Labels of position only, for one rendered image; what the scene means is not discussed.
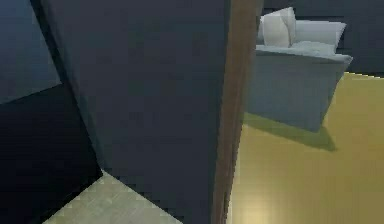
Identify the pale blue bed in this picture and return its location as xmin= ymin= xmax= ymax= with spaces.
xmin=245 ymin=40 xmax=354 ymax=134

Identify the white flat pillow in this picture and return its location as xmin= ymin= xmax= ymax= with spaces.
xmin=293 ymin=19 xmax=348 ymax=51

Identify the white upright pillow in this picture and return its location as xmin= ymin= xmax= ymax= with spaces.
xmin=258 ymin=6 xmax=298 ymax=48

